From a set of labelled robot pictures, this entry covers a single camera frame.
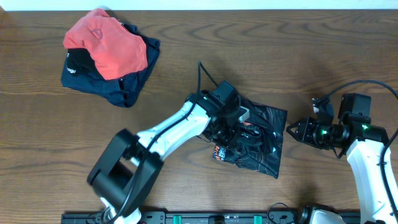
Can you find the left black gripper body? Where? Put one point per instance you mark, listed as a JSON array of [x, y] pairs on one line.
[[221, 134]]

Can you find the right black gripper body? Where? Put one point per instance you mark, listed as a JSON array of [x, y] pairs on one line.
[[311, 132]]

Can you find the black printed cycling jersey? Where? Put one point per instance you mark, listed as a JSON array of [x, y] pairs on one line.
[[259, 146]]

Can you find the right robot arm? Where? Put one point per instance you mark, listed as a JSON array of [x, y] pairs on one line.
[[366, 148]]

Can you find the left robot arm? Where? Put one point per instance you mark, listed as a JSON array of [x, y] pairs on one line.
[[126, 171]]

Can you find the red folded shirt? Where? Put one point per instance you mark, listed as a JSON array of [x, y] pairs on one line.
[[116, 51]]

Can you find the navy folded garment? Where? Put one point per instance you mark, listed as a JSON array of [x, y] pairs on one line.
[[122, 92]]

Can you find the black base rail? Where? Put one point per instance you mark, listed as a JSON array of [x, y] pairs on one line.
[[159, 217]]

